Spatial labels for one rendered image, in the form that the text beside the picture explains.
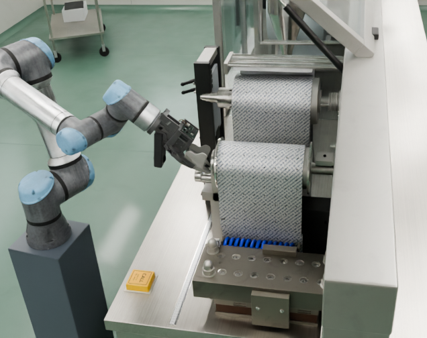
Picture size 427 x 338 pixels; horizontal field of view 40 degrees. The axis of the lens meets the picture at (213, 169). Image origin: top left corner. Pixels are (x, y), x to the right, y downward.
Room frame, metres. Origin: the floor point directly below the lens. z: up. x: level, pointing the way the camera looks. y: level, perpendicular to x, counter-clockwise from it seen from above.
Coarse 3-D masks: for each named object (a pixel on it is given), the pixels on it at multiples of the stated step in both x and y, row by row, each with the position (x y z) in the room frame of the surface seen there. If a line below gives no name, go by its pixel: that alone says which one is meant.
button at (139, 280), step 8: (136, 272) 1.38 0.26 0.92; (144, 272) 1.37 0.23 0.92; (152, 272) 1.37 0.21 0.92; (128, 280) 1.34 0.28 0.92; (136, 280) 1.34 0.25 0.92; (144, 280) 1.34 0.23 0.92; (152, 280) 1.35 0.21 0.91; (128, 288) 1.32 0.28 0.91; (136, 288) 1.32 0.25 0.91; (144, 288) 1.31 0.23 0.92
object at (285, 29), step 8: (272, 16) 2.08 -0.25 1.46; (280, 16) 2.06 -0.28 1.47; (288, 16) 2.05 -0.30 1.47; (272, 24) 2.11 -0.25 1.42; (280, 24) 2.07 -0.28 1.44; (288, 24) 2.06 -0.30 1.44; (296, 24) 2.07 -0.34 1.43; (280, 32) 2.08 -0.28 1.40; (288, 32) 2.07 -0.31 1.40; (296, 32) 2.08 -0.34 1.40; (280, 48) 2.11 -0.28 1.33; (288, 48) 2.09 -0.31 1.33
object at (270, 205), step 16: (224, 176) 1.38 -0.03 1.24; (240, 176) 1.37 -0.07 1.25; (224, 192) 1.38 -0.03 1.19; (240, 192) 1.37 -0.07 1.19; (256, 192) 1.36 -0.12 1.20; (272, 192) 1.35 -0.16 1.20; (288, 192) 1.34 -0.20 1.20; (224, 208) 1.38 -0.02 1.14; (240, 208) 1.37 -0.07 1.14; (256, 208) 1.36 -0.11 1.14; (272, 208) 1.35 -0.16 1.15; (288, 208) 1.34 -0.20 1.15; (224, 224) 1.38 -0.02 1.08; (240, 224) 1.37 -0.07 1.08; (256, 224) 1.36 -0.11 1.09; (272, 224) 1.35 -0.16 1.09; (288, 224) 1.34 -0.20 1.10
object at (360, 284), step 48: (384, 96) 0.97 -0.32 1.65; (336, 144) 0.81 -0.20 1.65; (384, 144) 0.79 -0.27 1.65; (336, 192) 0.67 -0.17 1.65; (384, 192) 0.66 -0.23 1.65; (336, 240) 0.57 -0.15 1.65; (384, 240) 0.56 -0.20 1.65; (336, 288) 0.50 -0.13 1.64; (384, 288) 0.49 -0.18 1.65; (336, 336) 0.50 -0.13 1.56; (384, 336) 0.49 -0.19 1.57
